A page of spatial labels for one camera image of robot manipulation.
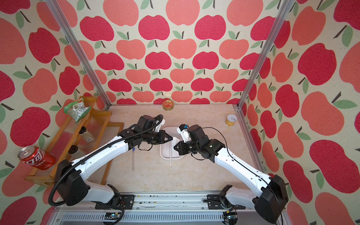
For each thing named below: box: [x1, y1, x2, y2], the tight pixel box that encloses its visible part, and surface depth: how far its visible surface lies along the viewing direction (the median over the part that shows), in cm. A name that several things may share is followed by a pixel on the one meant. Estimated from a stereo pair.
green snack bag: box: [63, 97, 92, 123], surface depth 76 cm
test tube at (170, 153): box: [169, 140, 173, 167], surface depth 76 cm
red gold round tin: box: [162, 99, 174, 112], surface depth 121 cm
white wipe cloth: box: [171, 136, 180, 150], surface depth 77 cm
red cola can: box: [17, 145, 57, 171], surface depth 53 cm
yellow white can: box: [225, 113, 238, 127], surface depth 107 cm
